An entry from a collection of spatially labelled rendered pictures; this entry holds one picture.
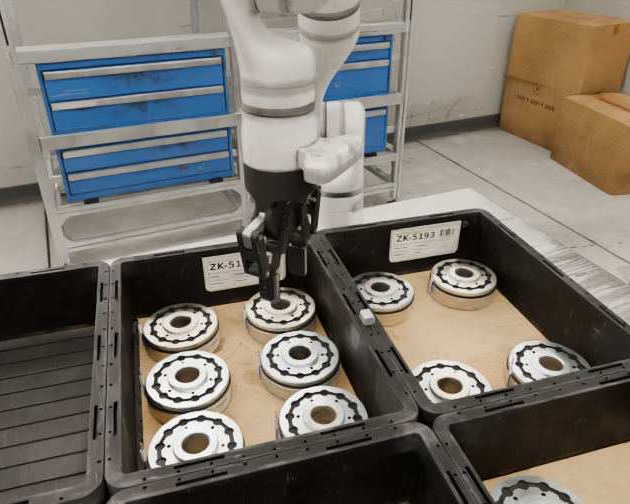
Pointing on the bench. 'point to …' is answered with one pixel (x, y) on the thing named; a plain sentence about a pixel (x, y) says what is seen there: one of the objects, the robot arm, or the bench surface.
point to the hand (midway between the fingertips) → (284, 275)
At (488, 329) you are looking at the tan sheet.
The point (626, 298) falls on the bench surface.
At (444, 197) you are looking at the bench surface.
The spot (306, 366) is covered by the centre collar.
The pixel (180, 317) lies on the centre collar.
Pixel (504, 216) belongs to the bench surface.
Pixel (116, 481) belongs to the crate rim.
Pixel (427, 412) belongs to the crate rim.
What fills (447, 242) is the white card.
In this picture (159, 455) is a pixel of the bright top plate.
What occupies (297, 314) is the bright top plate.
